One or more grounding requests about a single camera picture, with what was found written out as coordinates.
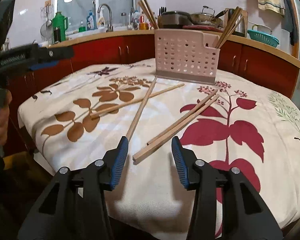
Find long crossing wooden chopstick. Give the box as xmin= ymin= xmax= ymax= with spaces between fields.
xmin=133 ymin=93 xmax=219 ymax=165

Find wooden chopstick crossing rightward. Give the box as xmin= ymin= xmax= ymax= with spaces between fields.
xmin=138 ymin=0 xmax=153 ymax=25

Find steep wooden chopstick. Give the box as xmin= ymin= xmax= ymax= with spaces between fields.
xmin=126 ymin=77 xmax=157 ymax=141

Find wooden chopstick pile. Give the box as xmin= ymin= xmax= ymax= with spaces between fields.
xmin=90 ymin=83 xmax=185 ymax=118

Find steel kitchen faucet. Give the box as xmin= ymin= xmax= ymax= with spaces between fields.
xmin=97 ymin=3 xmax=114 ymax=32

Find person's left hand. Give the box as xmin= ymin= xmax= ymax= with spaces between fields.
xmin=0 ymin=90 xmax=12 ymax=147

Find black small thermos bottle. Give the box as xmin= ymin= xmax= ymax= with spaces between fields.
xmin=53 ymin=27 xmax=62 ymax=44

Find green thermos jug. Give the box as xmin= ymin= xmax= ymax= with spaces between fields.
xmin=52 ymin=11 xmax=69 ymax=42

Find green small soap bottle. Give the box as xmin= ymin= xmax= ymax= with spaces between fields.
xmin=78 ymin=21 xmax=86 ymax=33

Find blue dish soap bottle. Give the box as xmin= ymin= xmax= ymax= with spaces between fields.
xmin=87 ymin=10 xmax=95 ymax=30

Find white spray cleaner bottle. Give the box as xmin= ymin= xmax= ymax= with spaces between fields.
xmin=97 ymin=8 xmax=106 ymax=29

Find floral white tablecloth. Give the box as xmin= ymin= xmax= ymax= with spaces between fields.
xmin=18 ymin=59 xmax=300 ymax=239

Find orange sauce bottle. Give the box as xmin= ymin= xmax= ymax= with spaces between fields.
xmin=139 ymin=11 xmax=149 ymax=30

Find black knife block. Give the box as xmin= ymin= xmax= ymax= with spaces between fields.
xmin=159 ymin=7 xmax=167 ymax=16

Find black rice cooker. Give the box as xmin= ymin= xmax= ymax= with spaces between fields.
xmin=158 ymin=11 xmax=192 ymax=29

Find pink perforated utensil basket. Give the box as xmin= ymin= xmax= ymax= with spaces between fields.
xmin=154 ymin=29 xmax=220 ymax=85

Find red induction cooker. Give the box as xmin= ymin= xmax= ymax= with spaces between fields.
xmin=183 ymin=25 xmax=223 ymax=33

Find red wooden cabinets with counter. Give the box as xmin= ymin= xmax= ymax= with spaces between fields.
xmin=4 ymin=30 xmax=300 ymax=155

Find steel wok with lid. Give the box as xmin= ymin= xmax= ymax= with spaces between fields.
xmin=190 ymin=5 xmax=228 ymax=28

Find teal plastic colander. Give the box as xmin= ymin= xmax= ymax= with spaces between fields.
xmin=247 ymin=29 xmax=280 ymax=48

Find steel electric kettle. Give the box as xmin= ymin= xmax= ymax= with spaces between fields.
xmin=223 ymin=8 xmax=248 ymax=37

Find dark grey hanging cloth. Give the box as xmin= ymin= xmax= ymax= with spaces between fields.
xmin=282 ymin=0 xmax=298 ymax=46

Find hanging wire strainer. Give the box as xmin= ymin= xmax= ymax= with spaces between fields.
xmin=40 ymin=3 xmax=53 ymax=38

